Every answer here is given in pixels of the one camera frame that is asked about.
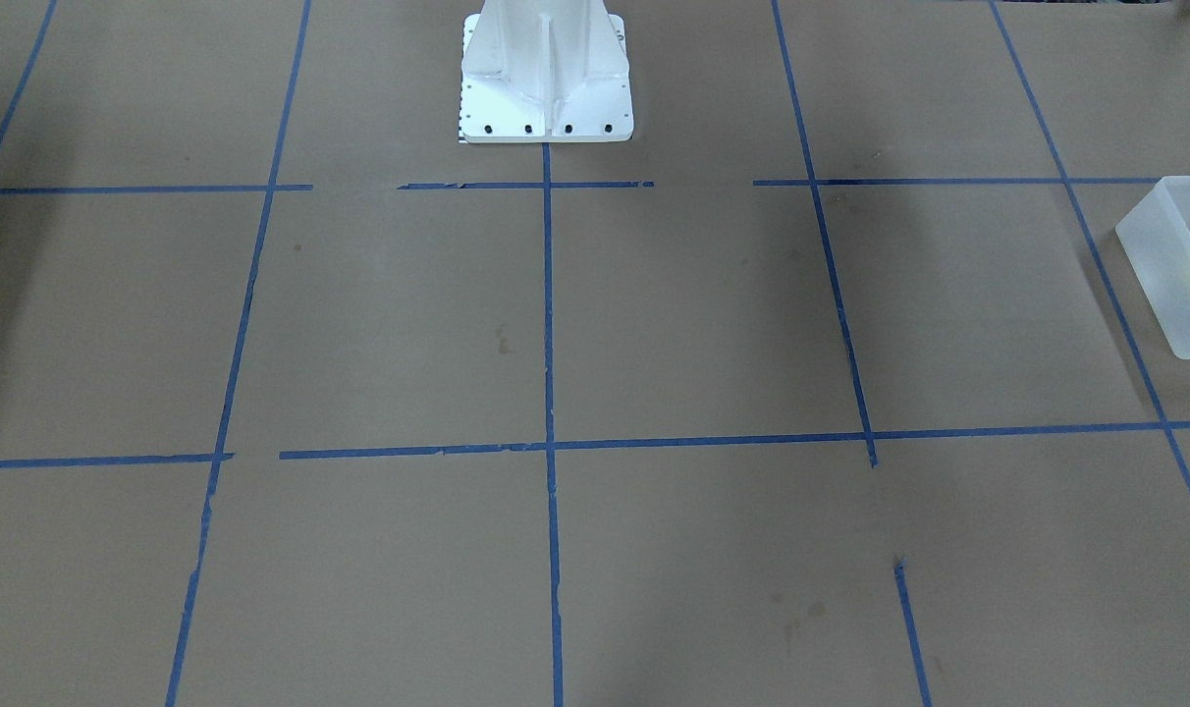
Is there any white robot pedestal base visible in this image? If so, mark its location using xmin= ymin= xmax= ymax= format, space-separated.
xmin=458 ymin=1 xmax=635 ymax=144

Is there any clear plastic storage box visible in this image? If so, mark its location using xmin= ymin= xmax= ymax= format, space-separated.
xmin=1115 ymin=175 xmax=1190 ymax=359

